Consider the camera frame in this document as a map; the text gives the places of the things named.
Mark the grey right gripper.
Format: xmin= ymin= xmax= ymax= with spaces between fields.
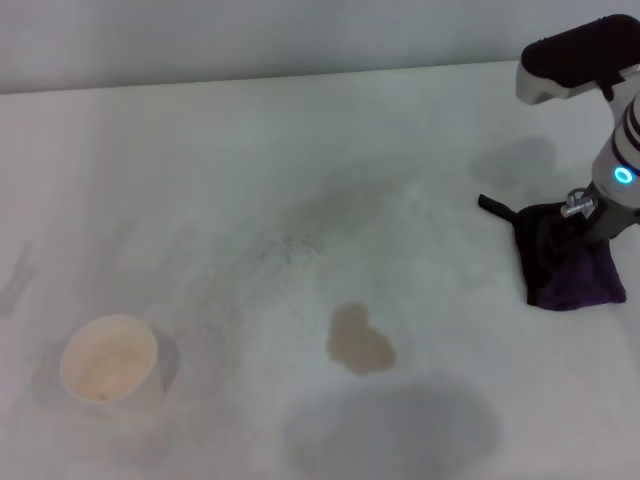
xmin=559 ymin=182 xmax=640 ymax=247

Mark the purple rag with black trim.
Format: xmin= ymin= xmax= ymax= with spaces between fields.
xmin=477 ymin=193 xmax=628 ymax=312

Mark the white paper cup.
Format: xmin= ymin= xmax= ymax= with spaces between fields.
xmin=59 ymin=314 xmax=167 ymax=410

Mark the brown water stain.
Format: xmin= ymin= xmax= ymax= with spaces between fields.
xmin=325 ymin=301 xmax=397 ymax=378

